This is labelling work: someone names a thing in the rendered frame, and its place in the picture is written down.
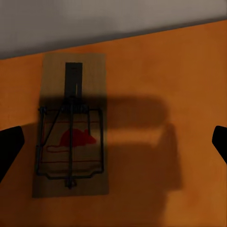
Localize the mousetrap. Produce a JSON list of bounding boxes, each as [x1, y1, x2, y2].
[[32, 52, 109, 198]]

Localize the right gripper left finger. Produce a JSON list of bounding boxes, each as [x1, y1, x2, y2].
[[0, 126, 25, 183]]

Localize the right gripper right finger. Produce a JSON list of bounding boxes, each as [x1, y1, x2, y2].
[[212, 126, 227, 164]]

